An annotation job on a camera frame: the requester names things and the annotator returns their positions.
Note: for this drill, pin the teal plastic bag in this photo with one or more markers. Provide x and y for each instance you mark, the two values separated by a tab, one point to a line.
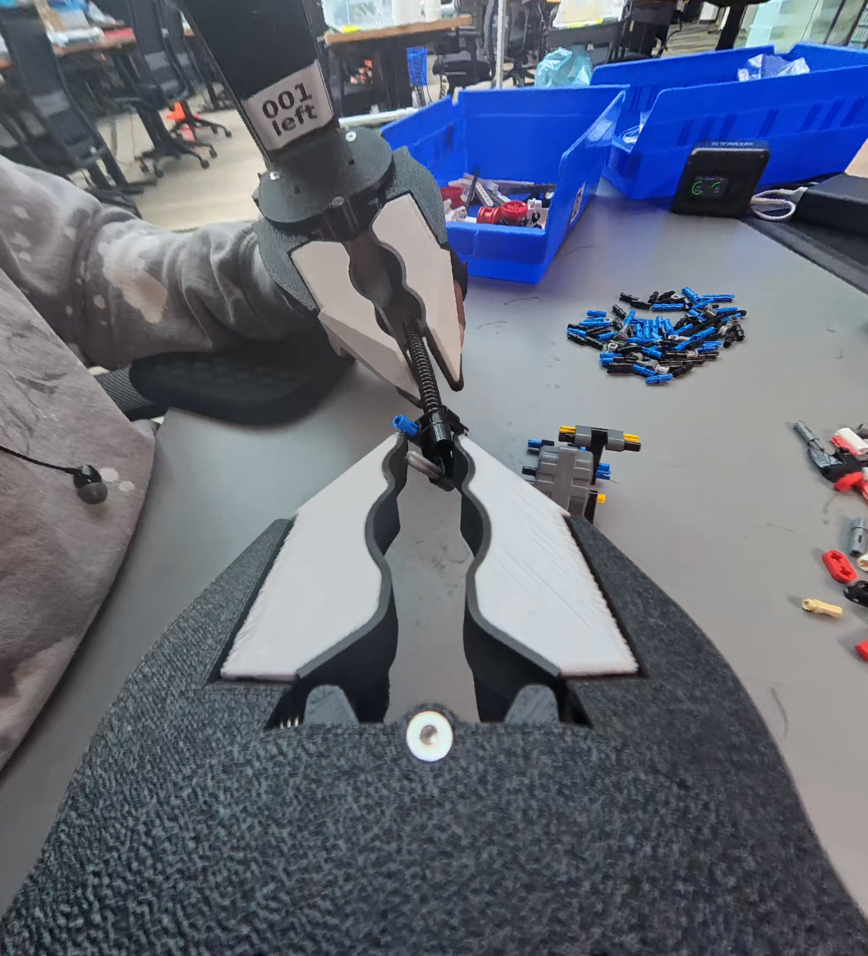
562	67

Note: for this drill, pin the person's left forearm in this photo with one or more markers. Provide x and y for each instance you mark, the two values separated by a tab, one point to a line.
180	291

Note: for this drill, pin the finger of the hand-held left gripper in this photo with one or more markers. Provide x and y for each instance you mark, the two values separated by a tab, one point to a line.
344	299
426	261

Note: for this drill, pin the tan small pin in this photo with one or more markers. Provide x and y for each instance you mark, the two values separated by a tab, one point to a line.
822	607

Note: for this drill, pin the person's grey hoodie torso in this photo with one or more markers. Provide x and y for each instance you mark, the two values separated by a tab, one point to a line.
15	523

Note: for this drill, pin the black power adapter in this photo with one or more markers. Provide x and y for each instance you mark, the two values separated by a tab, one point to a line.
859	209

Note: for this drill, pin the grey toy motor assembly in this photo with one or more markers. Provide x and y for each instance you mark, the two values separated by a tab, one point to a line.
564	470

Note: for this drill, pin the cluttered wooden desk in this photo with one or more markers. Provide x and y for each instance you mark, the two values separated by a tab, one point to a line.
0	52

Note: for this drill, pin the black charger with display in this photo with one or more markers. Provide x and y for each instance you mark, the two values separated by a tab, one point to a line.
717	179

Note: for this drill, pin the large blue storage bin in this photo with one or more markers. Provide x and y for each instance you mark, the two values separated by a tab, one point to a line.
815	112

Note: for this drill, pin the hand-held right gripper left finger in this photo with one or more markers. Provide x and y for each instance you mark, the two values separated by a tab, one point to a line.
307	597

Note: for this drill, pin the black chair armrest pad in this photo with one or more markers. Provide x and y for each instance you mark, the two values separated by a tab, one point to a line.
239	388

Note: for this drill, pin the heap of red white parts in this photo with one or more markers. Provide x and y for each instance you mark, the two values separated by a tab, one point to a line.
501	209

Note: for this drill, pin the black desk mat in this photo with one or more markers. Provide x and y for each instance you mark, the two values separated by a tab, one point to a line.
852	258

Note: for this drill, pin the red oval link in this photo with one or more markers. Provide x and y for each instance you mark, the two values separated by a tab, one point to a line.
839	565

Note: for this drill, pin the grey desk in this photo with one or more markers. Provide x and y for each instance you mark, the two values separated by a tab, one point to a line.
815	747

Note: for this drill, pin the black office chair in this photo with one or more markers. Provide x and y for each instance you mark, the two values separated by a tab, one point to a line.
53	97
157	67

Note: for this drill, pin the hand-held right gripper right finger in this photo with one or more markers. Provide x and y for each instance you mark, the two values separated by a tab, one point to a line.
546	597

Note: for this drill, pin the clear plastic bag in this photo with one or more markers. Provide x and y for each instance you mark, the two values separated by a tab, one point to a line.
774	67

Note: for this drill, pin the blue storage bin with sticker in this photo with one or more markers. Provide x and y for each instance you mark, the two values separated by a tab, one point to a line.
508	250

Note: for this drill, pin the pile of blue black pins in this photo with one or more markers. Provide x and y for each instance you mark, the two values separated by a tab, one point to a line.
654	332

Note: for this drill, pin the wooden table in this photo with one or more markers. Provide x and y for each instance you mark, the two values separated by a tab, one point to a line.
396	30

